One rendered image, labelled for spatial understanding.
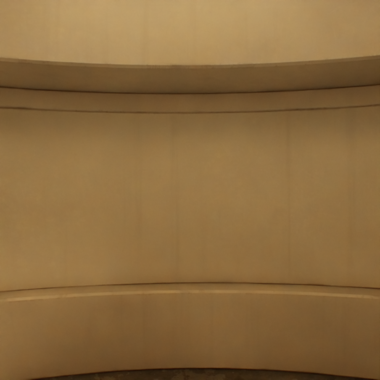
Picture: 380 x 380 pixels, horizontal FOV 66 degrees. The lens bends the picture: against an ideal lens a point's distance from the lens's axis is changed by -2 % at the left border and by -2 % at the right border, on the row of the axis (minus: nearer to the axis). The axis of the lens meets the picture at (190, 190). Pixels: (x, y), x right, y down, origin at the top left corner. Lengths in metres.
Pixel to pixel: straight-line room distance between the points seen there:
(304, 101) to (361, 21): 0.13
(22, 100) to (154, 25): 0.22
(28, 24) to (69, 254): 0.31
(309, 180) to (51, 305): 0.41
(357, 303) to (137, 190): 0.35
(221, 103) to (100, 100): 0.19
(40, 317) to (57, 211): 0.15
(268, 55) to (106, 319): 0.41
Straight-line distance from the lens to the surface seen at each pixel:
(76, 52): 0.41
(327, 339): 0.49
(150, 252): 0.47
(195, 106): 0.48
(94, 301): 0.46
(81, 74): 0.43
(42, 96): 0.51
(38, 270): 0.50
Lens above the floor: 0.26
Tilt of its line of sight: level
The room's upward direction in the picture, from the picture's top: straight up
